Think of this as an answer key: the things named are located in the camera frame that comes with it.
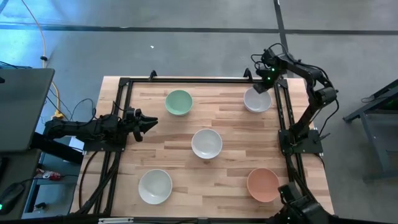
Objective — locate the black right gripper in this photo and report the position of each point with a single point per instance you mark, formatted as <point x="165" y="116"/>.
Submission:
<point x="270" y="67"/>

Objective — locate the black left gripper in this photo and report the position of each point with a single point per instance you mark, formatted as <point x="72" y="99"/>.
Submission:
<point x="132" y="121"/>

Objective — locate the green bowl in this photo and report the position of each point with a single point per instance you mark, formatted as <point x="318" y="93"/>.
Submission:
<point x="178" y="102"/>

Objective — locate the large white bowl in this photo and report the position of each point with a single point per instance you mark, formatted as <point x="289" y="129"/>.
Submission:
<point x="155" y="186"/>

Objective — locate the orange bowl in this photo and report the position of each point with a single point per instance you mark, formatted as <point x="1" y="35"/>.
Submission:
<point x="262" y="185"/>

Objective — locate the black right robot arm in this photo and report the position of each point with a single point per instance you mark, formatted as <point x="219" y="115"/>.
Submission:
<point x="314" y="81"/>

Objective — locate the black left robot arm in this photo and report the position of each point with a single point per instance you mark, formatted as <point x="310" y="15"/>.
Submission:
<point x="77" y="129"/>

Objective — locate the white paper sheet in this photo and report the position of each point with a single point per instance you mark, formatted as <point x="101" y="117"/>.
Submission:
<point x="76" y="145"/>

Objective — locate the black desk foot bar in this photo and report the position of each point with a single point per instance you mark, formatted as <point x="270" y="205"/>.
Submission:
<point x="59" y="149"/>

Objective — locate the small red object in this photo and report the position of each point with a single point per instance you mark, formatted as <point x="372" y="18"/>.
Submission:
<point x="53" y="176"/>

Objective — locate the grey desk platform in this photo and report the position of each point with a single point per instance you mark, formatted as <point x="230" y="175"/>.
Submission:
<point x="25" y="109"/>

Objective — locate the dark desk surface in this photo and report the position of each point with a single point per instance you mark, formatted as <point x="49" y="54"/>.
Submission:
<point x="15" y="168"/>

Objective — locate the black computer mouse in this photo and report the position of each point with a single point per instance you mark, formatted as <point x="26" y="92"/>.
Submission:
<point x="11" y="193"/>

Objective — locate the black frame bracket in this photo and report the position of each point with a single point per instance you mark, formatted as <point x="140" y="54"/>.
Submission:
<point x="247" y="73"/>
<point x="152" y="74"/>

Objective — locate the black aluminium table frame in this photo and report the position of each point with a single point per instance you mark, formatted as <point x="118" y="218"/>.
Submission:
<point x="202" y="80"/>

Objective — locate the silver frame plate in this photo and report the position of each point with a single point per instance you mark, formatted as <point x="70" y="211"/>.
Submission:
<point x="115" y="220"/>

